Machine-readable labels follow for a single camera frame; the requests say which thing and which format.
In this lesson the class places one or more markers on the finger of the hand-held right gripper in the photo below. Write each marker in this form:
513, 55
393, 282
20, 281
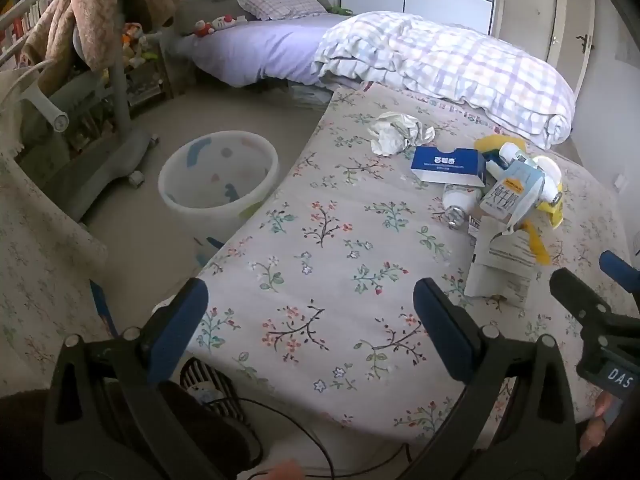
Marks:
622, 270
580, 300

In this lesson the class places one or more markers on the white plastic bottle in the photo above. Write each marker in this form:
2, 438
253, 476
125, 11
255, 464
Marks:
514, 152

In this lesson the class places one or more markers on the blue cardboard box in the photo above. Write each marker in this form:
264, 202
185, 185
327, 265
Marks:
447, 162

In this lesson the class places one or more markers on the floral cloth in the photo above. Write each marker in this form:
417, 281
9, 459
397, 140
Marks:
40, 260

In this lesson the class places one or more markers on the crumpled white paper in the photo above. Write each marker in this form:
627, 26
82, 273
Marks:
397, 132

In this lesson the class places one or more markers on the small black fan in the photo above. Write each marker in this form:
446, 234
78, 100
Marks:
207, 385

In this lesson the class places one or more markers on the cream door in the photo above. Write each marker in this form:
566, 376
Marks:
570, 25

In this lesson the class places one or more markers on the person's right hand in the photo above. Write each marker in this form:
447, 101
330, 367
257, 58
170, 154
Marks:
600, 420

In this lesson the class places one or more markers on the blue and yellow milk carton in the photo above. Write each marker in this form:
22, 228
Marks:
510, 192

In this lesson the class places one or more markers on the white plastic waste bin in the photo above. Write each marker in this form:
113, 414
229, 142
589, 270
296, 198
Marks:
250, 160

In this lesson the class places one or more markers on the grey chair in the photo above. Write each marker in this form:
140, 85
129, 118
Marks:
117, 110

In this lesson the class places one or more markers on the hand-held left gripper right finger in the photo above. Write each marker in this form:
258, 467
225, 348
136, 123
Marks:
440, 320

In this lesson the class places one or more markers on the yellow plastic wrapper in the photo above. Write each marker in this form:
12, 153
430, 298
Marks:
542, 250

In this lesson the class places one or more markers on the green plush toy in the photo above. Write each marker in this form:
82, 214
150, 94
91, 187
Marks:
340, 10

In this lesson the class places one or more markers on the bookshelf with books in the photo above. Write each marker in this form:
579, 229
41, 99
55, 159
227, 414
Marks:
25, 10

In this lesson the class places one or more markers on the brown fleece blanket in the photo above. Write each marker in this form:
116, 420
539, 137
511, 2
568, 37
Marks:
60, 30

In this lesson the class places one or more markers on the plaid pillow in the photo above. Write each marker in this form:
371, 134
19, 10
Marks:
280, 2

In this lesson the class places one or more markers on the torn white paper leaflet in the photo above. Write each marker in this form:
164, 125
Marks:
500, 265

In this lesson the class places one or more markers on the white and red cat plush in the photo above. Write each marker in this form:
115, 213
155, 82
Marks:
215, 24

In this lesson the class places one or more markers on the shelf of toys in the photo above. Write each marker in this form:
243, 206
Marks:
140, 55

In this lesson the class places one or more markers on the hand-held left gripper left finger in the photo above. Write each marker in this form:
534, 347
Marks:
186, 310

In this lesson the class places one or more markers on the yellow sponge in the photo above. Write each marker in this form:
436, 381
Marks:
492, 142

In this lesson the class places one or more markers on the white wall socket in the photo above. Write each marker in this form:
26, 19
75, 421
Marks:
620, 181

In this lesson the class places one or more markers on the lavender pillow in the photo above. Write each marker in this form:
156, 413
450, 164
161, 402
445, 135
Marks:
260, 50

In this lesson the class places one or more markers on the plaid duvet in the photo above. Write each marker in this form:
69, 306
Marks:
450, 65

